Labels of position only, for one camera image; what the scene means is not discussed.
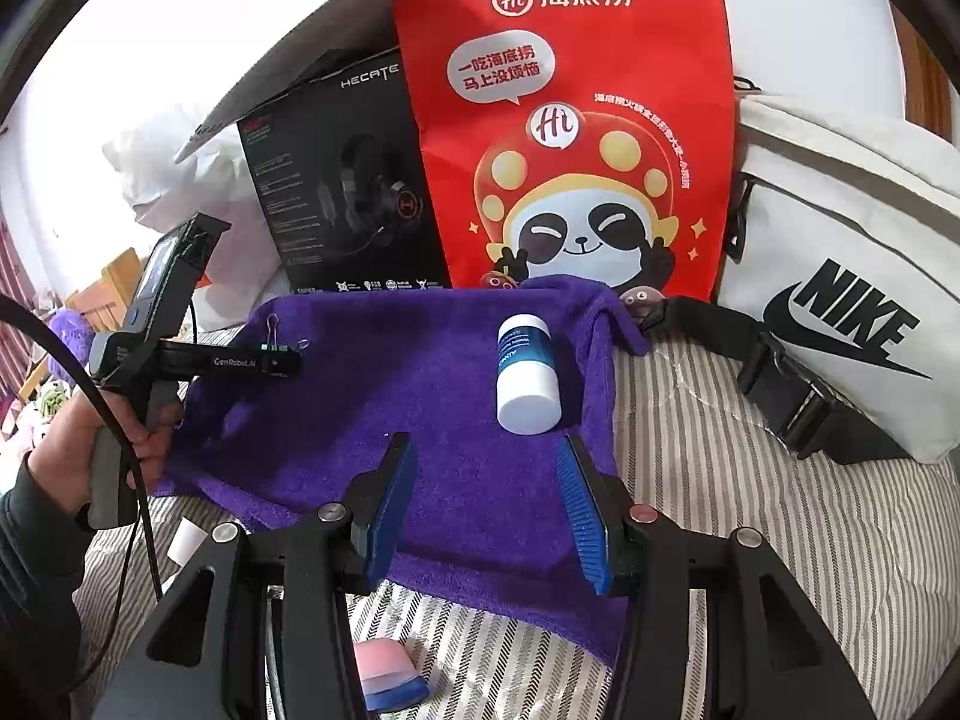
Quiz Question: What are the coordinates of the maroon striped cloth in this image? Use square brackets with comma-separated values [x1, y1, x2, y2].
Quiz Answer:
[0, 217, 46, 406]

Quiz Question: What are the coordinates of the brown wooden door frame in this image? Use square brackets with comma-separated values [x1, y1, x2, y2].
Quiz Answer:
[889, 0, 960, 151]

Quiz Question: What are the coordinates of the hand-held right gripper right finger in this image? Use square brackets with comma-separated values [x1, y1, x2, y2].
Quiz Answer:
[555, 433, 878, 720]

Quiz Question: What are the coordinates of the red panda print paper bag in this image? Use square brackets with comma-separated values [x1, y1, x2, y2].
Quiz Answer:
[394, 0, 740, 308]

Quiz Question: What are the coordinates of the green binder clip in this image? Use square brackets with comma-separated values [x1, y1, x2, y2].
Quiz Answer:
[259, 315, 312, 380]

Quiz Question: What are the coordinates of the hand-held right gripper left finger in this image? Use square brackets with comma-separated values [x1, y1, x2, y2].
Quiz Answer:
[90, 431, 421, 720]

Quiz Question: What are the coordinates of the purple towel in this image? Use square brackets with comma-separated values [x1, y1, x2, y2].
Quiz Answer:
[154, 274, 653, 672]

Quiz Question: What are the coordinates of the pink and blue eraser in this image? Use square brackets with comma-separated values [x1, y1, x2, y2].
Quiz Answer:
[356, 640, 428, 715]

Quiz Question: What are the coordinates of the cardboard box lid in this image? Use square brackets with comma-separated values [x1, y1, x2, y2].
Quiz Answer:
[176, 0, 417, 162]

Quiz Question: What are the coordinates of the black cable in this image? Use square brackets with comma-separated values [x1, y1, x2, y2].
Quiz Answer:
[0, 292, 166, 605]

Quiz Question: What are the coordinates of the wooden chair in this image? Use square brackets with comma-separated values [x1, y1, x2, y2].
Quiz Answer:
[19, 247, 151, 406]

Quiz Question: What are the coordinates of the white bottle with blue label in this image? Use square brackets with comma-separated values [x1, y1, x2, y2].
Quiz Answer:
[495, 315, 563, 436]

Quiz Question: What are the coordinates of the white waist bag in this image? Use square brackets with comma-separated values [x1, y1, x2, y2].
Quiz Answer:
[712, 86, 960, 466]

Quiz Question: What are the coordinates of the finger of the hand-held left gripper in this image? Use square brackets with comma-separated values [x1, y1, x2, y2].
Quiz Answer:
[255, 343, 303, 381]

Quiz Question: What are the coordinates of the person's left hand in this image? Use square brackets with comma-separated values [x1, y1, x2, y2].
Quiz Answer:
[30, 382, 185, 511]

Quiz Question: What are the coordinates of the purple fluffy toy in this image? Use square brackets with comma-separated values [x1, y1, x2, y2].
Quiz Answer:
[49, 307, 102, 376]

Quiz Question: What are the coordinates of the white plastic bag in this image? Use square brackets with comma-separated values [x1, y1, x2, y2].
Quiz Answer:
[101, 101, 293, 293]

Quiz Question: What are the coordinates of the black headset box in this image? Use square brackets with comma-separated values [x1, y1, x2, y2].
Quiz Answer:
[236, 56, 455, 293]

